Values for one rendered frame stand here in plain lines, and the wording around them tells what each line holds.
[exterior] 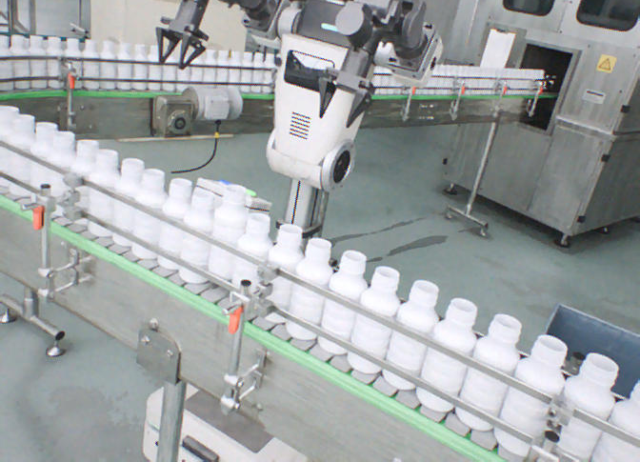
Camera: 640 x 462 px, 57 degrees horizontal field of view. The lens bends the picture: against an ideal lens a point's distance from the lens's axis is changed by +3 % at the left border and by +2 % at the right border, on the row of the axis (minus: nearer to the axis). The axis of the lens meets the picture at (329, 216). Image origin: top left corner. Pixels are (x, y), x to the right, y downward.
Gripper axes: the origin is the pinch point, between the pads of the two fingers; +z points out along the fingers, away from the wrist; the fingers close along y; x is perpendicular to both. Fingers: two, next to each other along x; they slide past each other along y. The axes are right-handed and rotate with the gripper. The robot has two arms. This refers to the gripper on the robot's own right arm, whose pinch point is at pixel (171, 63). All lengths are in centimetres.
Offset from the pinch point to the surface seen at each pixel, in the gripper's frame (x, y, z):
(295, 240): -22, 59, 25
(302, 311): -21, 64, 35
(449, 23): 594, -171, -258
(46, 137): -23.5, 0.0, 25.8
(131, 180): -22.8, 23.5, 26.8
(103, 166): -24.2, 17.3, 26.3
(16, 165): -22.5, -6.0, 33.4
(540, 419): -20, 101, 34
